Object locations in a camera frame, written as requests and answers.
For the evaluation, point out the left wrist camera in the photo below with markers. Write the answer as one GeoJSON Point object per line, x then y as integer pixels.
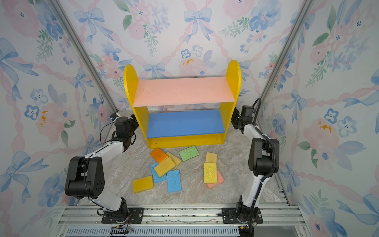
{"type": "Point", "coordinates": [114, 116]}

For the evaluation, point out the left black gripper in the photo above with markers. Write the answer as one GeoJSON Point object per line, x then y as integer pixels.
{"type": "Point", "coordinates": [136, 124]}

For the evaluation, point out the pale yellow sponge underneath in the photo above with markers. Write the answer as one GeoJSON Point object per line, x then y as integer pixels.
{"type": "Point", "coordinates": [175, 159]}

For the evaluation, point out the left corner aluminium post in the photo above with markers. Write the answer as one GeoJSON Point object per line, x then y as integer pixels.
{"type": "Point", "coordinates": [79, 47]}

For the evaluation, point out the right corner aluminium post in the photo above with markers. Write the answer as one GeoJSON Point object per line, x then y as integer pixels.
{"type": "Point", "coordinates": [290, 46]}

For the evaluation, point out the yellow sponge with green back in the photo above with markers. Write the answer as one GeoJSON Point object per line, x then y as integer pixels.
{"type": "Point", "coordinates": [165, 166]}

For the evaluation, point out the thick yellow sponge front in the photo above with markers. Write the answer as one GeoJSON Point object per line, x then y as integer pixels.
{"type": "Point", "coordinates": [142, 184]}

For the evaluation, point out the bright yellow cellulose sponge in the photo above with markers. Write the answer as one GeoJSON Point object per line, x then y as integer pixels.
{"type": "Point", "coordinates": [210, 173]}

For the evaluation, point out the blue sponge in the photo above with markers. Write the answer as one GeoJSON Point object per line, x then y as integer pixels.
{"type": "Point", "coordinates": [156, 178]}
{"type": "Point", "coordinates": [174, 181]}

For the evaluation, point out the blue sponge left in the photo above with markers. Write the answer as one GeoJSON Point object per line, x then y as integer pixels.
{"type": "Point", "coordinates": [156, 178]}

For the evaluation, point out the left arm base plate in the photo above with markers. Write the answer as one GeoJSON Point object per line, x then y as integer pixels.
{"type": "Point", "coordinates": [131, 215]}

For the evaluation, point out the blue sponge right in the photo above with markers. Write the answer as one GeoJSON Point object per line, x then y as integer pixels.
{"type": "Point", "coordinates": [174, 181]}

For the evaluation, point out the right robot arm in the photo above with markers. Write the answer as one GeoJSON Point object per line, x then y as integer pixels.
{"type": "Point", "coordinates": [263, 160]}

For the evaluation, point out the aluminium mounting rail frame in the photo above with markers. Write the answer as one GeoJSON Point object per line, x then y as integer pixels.
{"type": "Point", "coordinates": [187, 220]}

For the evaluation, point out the corner aluminium post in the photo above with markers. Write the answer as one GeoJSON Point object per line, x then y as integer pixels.
{"type": "Point", "coordinates": [290, 46]}
{"type": "Point", "coordinates": [79, 47]}

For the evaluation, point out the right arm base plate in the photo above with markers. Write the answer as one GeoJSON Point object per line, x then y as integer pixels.
{"type": "Point", "coordinates": [243, 216]}

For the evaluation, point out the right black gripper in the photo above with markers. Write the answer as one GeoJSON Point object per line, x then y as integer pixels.
{"type": "Point", "coordinates": [235, 113]}

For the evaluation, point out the small yellow sponge right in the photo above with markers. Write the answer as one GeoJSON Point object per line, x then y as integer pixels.
{"type": "Point", "coordinates": [211, 157]}

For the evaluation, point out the pink orange sponge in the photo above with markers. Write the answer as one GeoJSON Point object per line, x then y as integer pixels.
{"type": "Point", "coordinates": [220, 181]}

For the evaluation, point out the yellow pink blue toy shelf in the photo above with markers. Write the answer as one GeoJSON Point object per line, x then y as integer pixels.
{"type": "Point", "coordinates": [190, 127]}

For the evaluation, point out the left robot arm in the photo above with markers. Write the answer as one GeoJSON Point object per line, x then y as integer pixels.
{"type": "Point", "coordinates": [85, 178]}

